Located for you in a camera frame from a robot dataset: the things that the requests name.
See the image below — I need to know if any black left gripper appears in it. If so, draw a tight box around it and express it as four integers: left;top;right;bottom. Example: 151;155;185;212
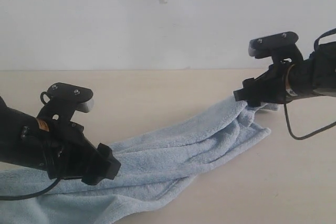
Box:
39;121;121;185

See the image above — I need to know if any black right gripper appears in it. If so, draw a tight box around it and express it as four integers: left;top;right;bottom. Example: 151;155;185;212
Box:
233;63;289;108

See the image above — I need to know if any light blue terry towel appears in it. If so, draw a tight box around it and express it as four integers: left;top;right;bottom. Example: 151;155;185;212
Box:
1;97;271;223

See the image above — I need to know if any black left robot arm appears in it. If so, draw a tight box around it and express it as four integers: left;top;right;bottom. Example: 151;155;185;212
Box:
1;98;121;186

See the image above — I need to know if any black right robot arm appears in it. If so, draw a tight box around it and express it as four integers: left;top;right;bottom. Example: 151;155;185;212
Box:
234;42;335;107

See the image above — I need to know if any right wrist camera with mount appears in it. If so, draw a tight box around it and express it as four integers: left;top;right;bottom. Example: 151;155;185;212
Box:
248;31;303;65

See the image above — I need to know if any black left camera cable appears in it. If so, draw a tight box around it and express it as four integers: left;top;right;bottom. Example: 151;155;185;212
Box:
0;176;62;201

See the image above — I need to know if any black camera cable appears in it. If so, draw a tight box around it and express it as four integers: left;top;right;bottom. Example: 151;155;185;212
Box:
283;27;336;140
0;176;62;201

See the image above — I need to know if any black right camera cable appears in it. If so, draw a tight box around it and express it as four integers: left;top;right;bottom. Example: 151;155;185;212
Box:
283;27;336;140

